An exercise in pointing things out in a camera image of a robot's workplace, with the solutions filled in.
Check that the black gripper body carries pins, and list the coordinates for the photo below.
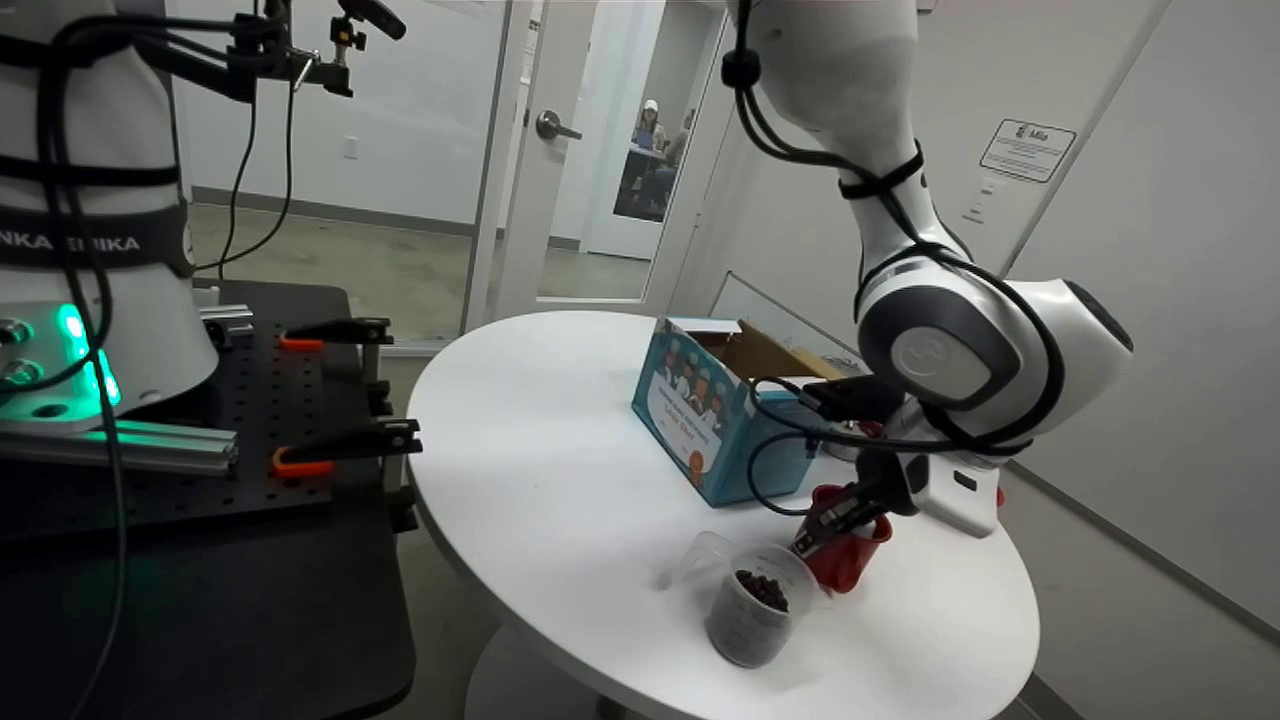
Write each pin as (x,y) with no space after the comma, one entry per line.
(880,486)

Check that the blue cardboard box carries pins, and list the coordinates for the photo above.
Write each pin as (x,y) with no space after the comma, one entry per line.
(719,397)

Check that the orange black clamp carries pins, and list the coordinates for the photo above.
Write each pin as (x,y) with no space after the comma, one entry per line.
(319,337)
(362,443)

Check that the camera stand with cables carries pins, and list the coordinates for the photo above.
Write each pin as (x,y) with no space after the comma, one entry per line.
(234,57)

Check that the white round table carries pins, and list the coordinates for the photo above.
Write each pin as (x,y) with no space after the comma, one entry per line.
(583,539)

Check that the lower orange black clamp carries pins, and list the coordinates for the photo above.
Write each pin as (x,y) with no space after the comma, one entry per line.
(362,443)

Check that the black mounting table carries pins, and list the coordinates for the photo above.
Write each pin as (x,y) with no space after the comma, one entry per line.
(239,596)

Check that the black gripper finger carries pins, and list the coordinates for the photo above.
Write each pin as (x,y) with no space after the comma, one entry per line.
(828,525)

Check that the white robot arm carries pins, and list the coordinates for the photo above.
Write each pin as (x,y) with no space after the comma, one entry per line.
(973,364)

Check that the red mug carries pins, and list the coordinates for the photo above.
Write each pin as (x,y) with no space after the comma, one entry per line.
(839,561)

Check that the upper orange black clamp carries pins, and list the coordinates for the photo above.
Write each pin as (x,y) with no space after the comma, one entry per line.
(319,337)

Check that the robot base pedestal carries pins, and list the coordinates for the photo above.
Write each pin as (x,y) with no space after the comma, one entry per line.
(95,212)

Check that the clear measuring cup with beans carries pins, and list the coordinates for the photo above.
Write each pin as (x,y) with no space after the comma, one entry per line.
(751,596)

